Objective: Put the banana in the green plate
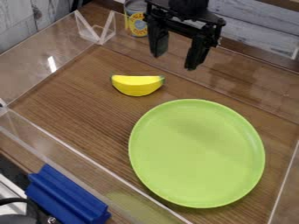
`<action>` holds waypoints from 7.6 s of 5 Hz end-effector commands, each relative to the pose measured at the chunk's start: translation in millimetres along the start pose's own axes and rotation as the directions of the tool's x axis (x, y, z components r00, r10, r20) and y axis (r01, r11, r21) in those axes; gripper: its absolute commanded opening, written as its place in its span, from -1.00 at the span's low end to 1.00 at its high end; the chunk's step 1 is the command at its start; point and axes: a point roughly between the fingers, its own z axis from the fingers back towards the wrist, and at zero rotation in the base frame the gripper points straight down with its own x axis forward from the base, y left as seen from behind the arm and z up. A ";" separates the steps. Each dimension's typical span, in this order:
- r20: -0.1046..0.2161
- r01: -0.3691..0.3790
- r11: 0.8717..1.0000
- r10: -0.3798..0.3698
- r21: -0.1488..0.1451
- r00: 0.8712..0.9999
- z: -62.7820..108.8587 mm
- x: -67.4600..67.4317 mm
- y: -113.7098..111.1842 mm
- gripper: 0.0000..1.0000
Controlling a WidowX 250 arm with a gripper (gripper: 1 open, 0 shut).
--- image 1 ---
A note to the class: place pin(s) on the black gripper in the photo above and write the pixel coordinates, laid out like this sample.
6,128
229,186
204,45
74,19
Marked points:
185,10

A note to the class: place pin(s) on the yellow toy banana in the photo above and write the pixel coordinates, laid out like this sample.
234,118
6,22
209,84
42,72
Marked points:
137,85

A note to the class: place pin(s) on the green plate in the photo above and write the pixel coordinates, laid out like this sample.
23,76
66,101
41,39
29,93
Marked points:
197,153

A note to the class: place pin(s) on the yellow blue labelled can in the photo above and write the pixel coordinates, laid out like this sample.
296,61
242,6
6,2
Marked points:
136,23

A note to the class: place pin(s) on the blue plastic clamp block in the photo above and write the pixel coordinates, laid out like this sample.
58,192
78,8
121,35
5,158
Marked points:
65,199

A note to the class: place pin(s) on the clear acrylic triangular bracket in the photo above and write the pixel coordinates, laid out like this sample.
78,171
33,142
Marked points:
98,34

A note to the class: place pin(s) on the clear acrylic enclosure wall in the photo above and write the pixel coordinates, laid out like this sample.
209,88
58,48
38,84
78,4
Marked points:
30,144

